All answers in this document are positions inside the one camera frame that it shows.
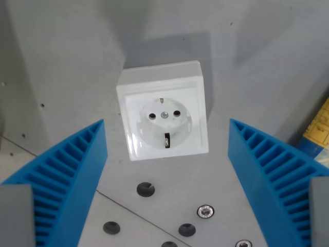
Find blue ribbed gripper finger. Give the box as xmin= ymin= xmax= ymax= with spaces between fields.
xmin=228 ymin=118 xmax=329 ymax=247
xmin=0 ymin=118 xmax=108 ymax=247

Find yellow printed box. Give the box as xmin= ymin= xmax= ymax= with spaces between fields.
xmin=303 ymin=97 xmax=329 ymax=157

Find white wall socket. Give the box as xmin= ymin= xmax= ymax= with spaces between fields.
xmin=116 ymin=60 xmax=209 ymax=162

